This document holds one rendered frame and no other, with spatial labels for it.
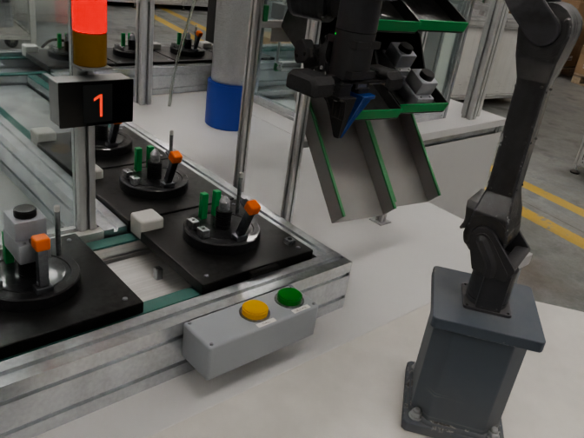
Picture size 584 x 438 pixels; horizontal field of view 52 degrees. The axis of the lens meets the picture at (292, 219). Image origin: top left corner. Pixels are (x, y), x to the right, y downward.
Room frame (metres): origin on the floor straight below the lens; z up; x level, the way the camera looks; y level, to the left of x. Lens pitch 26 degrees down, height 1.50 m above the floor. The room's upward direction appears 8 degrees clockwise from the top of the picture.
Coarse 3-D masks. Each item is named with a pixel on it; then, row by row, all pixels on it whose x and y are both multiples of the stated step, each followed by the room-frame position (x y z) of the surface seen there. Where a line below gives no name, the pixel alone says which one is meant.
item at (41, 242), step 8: (32, 240) 0.69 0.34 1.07; (40, 240) 0.69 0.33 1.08; (48, 240) 0.69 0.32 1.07; (40, 248) 0.69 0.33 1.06; (48, 248) 0.69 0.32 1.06; (40, 256) 0.69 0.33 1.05; (40, 264) 0.69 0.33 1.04; (48, 264) 0.70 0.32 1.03; (40, 272) 0.69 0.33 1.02; (48, 272) 0.70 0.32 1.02; (40, 280) 0.69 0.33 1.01; (48, 280) 0.70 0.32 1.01
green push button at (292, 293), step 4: (284, 288) 0.82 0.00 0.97; (288, 288) 0.82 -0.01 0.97; (292, 288) 0.83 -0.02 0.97; (280, 292) 0.81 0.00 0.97; (284, 292) 0.81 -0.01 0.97; (288, 292) 0.81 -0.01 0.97; (292, 292) 0.81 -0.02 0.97; (296, 292) 0.82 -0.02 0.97; (300, 292) 0.82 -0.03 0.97; (280, 296) 0.80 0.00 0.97; (284, 296) 0.80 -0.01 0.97; (288, 296) 0.80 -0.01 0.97; (292, 296) 0.80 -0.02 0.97; (296, 296) 0.80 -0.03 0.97; (300, 296) 0.80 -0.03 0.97; (280, 300) 0.80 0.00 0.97; (284, 300) 0.79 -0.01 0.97; (288, 300) 0.79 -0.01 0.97; (292, 300) 0.79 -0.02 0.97; (296, 300) 0.80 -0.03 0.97; (300, 300) 0.80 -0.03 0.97; (284, 304) 0.79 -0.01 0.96; (288, 304) 0.79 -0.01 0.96; (292, 304) 0.79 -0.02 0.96; (296, 304) 0.79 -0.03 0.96
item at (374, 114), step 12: (288, 12) 1.26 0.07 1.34; (288, 24) 1.25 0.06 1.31; (300, 24) 1.22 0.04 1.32; (324, 24) 1.33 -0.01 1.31; (288, 36) 1.25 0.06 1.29; (300, 36) 1.21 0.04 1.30; (324, 36) 1.30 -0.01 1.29; (372, 60) 1.22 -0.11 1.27; (324, 72) 1.13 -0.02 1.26; (372, 84) 1.21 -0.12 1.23; (384, 96) 1.17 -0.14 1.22; (372, 108) 1.14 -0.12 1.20; (384, 108) 1.15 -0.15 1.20; (396, 108) 1.14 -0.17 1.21; (360, 120) 1.09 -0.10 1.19
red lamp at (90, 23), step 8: (72, 0) 0.91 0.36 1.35; (80, 0) 0.90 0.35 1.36; (88, 0) 0.90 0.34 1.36; (96, 0) 0.91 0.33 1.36; (104, 0) 0.92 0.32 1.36; (72, 8) 0.91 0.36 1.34; (80, 8) 0.90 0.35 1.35; (88, 8) 0.90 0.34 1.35; (96, 8) 0.91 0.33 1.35; (104, 8) 0.92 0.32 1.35; (72, 16) 0.91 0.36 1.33; (80, 16) 0.90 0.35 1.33; (88, 16) 0.90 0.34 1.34; (96, 16) 0.91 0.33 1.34; (104, 16) 0.92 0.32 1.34; (72, 24) 0.91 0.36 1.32; (80, 24) 0.90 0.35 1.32; (88, 24) 0.90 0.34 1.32; (96, 24) 0.91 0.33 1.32; (104, 24) 0.92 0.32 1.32; (88, 32) 0.90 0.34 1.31; (96, 32) 0.91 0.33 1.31; (104, 32) 0.92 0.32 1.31
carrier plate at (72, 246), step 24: (72, 240) 0.88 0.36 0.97; (96, 264) 0.81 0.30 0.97; (96, 288) 0.75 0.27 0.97; (120, 288) 0.76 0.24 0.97; (0, 312) 0.66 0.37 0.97; (48, 312) 0.68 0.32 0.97; (72, 312) 0.68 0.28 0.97; (96, 312) 0.69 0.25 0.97; (120, 312) 0.71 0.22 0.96; (0, 336) 0.61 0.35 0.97; (24, 336) 0.62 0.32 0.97; (48, 336) 0.63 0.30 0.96
